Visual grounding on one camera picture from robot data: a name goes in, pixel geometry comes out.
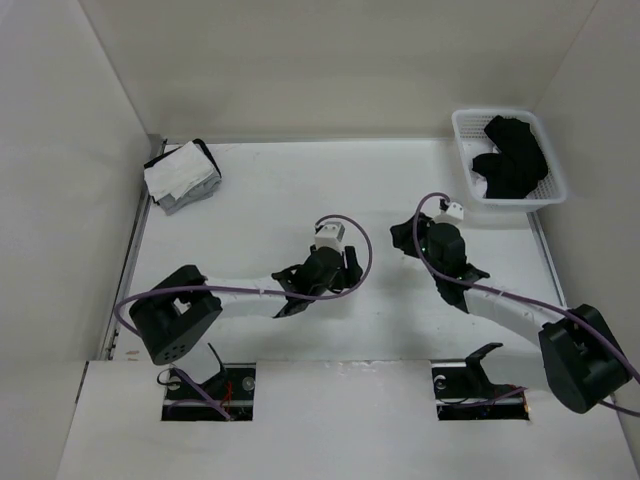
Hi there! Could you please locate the purple cable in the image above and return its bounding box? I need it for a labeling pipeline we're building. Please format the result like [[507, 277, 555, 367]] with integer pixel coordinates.
[[113, 215, 374, 341], [413, 192, 640, 417]]

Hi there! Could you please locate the pink white garment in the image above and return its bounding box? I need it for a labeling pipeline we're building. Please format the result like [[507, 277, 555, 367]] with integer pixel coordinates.
[[469, 146, 501, 198]]

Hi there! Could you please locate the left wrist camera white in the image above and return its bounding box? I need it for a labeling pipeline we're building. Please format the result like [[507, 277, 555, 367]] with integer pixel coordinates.
[[314, 221, 345, 252]]

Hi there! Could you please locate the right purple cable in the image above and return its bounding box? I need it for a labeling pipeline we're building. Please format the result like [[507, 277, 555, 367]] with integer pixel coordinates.
[[413, 192, 640, 417]]

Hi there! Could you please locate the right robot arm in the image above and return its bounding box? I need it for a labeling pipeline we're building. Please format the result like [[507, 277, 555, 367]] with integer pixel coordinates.
[[390, 213, 639, 414]]

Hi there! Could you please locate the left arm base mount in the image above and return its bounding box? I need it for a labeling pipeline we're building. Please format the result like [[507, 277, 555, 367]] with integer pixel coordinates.
[[156, 363, 257, 422]]

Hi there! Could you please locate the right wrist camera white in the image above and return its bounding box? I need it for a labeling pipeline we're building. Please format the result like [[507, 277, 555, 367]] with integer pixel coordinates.
[[433, 199, 464, 225]]

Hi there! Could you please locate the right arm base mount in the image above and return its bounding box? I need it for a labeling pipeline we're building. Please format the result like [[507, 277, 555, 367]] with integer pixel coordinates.
[[431, 342, 530, 421]]

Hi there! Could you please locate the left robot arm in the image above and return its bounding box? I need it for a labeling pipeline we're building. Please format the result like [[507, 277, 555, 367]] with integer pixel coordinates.
[[129, 246, 369, 399]]

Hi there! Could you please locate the white plastic basket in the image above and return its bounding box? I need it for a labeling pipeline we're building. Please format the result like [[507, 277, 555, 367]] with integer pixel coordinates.
[[451, 107, 568, 213]]

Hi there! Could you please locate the black tank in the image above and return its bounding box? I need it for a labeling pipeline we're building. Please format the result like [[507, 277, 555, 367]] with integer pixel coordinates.
[[471, 116, 549, 200], [144, 138, 222, 176]]

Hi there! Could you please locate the grey folded tank top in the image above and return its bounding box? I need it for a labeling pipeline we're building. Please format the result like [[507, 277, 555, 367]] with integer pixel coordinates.
[[156, 176, 221, 216]]

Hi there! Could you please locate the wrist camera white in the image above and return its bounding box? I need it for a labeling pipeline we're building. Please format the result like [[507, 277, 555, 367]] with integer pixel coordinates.
[[314, 221, 345, 252], [433, 199, 464, 225]]

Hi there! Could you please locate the white folded tank top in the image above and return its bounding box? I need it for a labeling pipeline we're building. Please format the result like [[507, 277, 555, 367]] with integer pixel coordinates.
[[144, 142, 216, 202]]

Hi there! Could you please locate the black folded tank top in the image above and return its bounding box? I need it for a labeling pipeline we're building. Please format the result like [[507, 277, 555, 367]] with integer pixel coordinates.
[[144, 138, 222, 176]]

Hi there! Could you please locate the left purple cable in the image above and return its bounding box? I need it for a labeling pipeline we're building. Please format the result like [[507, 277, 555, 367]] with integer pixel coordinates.
[[113, 215, 374, 341]]

